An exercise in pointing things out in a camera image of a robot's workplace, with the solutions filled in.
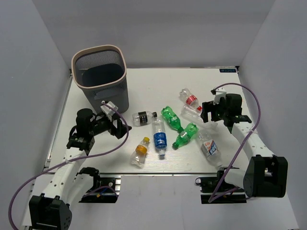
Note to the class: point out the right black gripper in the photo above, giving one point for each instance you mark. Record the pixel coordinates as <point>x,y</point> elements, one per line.
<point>208,107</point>

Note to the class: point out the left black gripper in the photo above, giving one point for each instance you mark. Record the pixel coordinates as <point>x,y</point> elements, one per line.
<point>122,129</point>

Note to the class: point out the black label clear bottle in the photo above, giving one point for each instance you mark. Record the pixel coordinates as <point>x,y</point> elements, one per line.
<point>143,118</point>

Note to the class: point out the green bottle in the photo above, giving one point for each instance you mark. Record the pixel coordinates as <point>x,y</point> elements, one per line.
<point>172,119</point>
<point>185,136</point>

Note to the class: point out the orange cap crushed bottle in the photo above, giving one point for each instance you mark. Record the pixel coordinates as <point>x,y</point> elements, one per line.
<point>138,156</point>

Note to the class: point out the red label clear bottle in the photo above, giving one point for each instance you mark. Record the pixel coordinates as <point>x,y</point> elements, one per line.
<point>190,99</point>

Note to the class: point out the white blue label bottle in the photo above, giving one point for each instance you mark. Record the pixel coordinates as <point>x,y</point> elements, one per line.
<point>209,148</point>

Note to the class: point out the blue label clear bottle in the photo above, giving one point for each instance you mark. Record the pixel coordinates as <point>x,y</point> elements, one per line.
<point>159,136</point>

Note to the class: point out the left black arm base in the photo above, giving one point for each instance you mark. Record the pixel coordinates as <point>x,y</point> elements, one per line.
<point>108,193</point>

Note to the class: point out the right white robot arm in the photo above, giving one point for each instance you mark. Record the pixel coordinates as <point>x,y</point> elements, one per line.
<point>266,173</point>

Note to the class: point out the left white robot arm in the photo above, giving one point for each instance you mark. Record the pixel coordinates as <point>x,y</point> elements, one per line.
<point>71,182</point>

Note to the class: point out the grey mesh waste bin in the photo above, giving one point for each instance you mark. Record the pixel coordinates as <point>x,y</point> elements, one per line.
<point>101,73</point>

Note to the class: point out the clear unlabelled bottle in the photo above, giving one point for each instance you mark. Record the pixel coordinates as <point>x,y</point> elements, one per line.
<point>193,115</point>

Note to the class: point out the blue table corner sticker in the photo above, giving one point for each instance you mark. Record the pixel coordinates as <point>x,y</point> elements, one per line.
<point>227,70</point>

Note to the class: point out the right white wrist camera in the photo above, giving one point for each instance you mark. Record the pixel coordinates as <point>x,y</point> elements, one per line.
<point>218,94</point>

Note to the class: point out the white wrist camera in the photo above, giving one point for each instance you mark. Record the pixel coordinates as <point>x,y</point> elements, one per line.
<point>218,94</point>
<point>108,108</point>

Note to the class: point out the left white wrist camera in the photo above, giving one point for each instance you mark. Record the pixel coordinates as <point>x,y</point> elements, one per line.
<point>108,108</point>

